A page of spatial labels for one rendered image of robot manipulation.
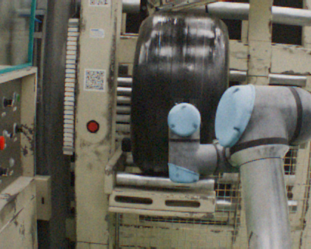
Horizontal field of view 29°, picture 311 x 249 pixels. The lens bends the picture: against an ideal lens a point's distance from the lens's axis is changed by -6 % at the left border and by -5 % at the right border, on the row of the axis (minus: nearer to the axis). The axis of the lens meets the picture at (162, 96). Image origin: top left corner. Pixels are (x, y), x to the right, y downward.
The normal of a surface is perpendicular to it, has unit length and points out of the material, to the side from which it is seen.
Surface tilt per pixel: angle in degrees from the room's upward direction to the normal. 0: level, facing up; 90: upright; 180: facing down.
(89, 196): 90
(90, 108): 90
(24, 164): 90
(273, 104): 58
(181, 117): 83
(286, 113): 78
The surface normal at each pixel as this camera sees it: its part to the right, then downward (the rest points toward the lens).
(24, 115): -0.07, 0.11
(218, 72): 0.64, -0.17
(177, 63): -0.04, -0.32
